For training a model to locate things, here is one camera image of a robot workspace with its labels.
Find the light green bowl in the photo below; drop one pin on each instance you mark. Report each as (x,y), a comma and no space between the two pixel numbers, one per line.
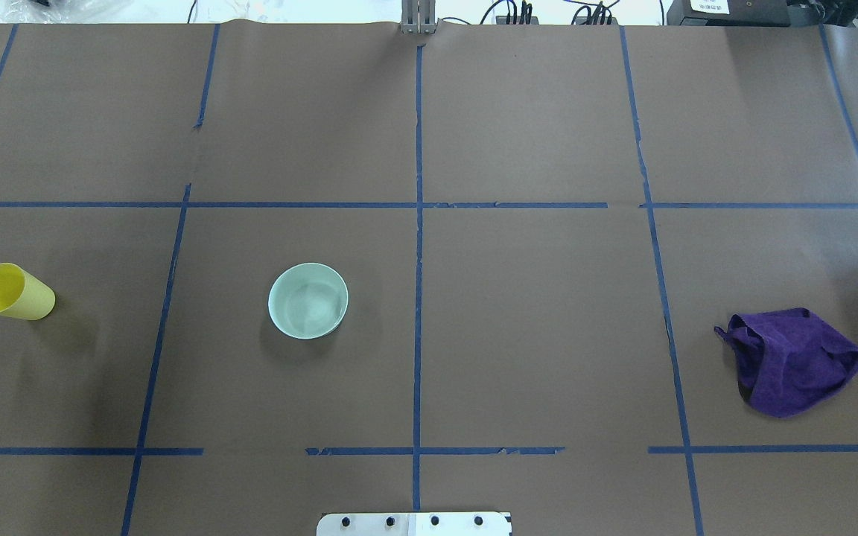
(308,301)

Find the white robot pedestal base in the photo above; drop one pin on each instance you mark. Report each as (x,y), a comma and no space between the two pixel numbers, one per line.
(416,523)

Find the purple cloth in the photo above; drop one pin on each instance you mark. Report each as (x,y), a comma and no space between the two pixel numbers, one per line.
(788,361)

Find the yellow plastic cup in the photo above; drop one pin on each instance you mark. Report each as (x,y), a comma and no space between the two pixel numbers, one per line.
(22,296)

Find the aluminium frame post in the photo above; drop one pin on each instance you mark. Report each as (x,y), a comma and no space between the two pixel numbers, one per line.
(418,17)

